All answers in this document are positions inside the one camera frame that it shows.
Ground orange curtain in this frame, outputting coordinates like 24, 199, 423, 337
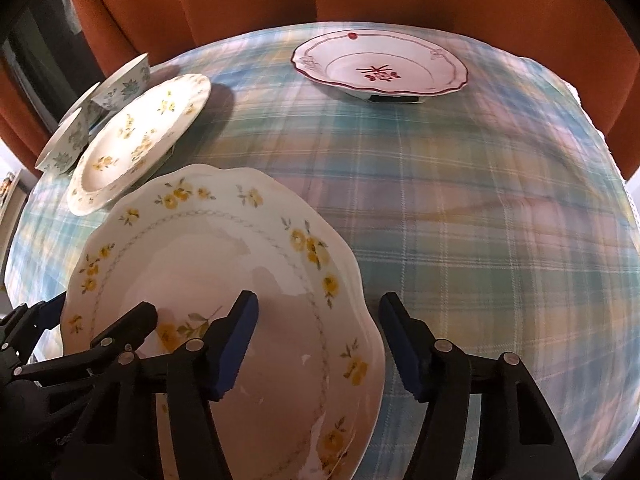
1, 0, 639, 177

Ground plaid blue tablecloth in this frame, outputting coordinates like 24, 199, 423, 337
3, 20, 640, 480

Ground red trimmed white plate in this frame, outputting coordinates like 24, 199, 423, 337
291, 29, 469, 103

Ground large yellow floral plate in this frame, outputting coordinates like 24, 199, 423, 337
60, 165, 385, 479

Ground dark glass window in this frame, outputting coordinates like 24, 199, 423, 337
2, 0, 104, 131

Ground small yellow floral plate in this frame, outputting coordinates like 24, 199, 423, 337
66, 74, 212, 216

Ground white bowl blue floral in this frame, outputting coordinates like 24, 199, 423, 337
35, 108, 89, 176
58, 81, 107, 129
91, 53, 151, 110

